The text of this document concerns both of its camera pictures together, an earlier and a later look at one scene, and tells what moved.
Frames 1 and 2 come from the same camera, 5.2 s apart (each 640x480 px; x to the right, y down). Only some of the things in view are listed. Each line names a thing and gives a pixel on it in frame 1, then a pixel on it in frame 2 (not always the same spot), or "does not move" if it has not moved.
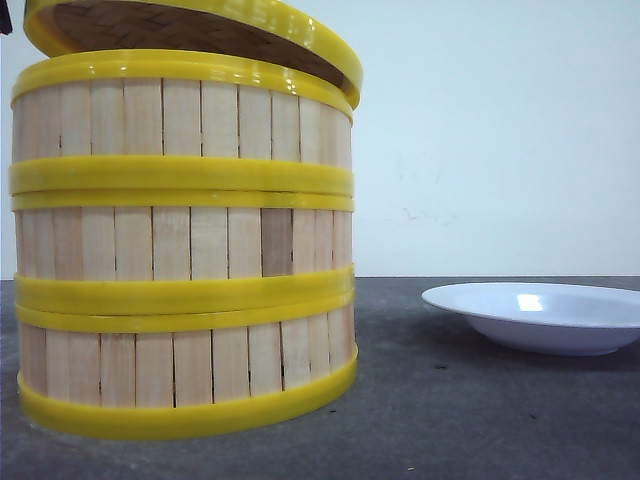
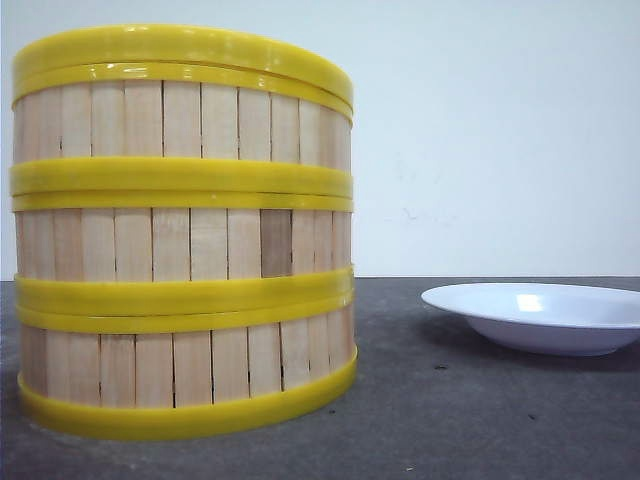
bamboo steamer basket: (181, 374) does not move
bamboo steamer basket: (137, 120) does not move
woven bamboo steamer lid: (294, 33) to (290, 57)
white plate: (550, 318) does not move
